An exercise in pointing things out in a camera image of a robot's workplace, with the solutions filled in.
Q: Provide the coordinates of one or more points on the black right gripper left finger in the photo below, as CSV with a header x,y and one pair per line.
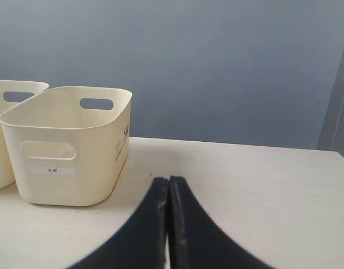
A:
x,y
141,241

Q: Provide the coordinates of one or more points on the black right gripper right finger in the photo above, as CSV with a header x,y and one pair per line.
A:
x,y
195,240

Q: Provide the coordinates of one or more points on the cream bin right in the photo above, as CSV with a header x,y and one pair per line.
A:
x,y
68,145

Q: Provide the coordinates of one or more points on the cream bin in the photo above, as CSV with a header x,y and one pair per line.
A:
x,y
68,145
12,93

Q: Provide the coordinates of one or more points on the cream bin middle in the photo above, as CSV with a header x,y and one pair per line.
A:
x,y
12,93

